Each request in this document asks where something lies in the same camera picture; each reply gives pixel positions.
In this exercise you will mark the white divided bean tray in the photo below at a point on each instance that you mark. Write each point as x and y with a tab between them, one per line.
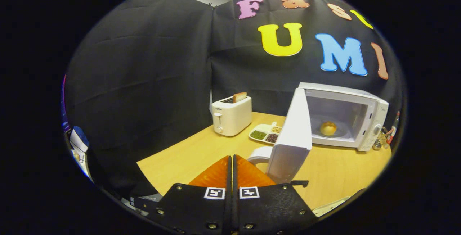
264	129

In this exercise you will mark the white microwave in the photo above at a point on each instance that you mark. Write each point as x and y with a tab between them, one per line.
291	138

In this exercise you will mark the pink straw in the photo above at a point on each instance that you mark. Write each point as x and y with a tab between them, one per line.
388	132

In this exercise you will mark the white plate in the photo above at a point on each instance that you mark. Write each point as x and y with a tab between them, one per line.
329	208

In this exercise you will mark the white toaster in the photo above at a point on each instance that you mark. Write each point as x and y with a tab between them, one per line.
232	118

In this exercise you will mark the black backdrop cloth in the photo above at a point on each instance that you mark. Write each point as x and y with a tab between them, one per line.
144	84

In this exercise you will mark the toast slice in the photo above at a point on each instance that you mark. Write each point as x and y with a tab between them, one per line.
240	97

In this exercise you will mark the golden bread bun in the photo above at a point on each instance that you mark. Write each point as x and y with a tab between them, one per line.
328	128

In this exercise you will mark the clear plastic water bottle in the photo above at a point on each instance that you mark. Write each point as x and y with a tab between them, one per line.
392	134

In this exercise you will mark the white and blue object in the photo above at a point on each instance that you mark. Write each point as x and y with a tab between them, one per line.
79	139

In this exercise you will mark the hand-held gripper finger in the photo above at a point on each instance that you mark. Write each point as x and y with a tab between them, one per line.
236	209
228	209

